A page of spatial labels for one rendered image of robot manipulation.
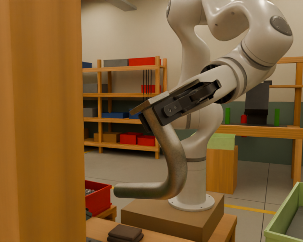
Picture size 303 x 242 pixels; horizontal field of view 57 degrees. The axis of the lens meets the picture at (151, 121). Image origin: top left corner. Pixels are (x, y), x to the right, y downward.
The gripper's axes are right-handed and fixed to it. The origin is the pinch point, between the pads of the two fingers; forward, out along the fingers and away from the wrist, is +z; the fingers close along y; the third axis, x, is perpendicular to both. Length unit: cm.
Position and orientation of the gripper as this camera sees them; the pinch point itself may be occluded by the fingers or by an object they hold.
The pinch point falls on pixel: (159, 115)
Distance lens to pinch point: 41.9
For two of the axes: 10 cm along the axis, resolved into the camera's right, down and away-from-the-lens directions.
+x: 4.7, 8.8, 0.2
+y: 5.4, -2.7, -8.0
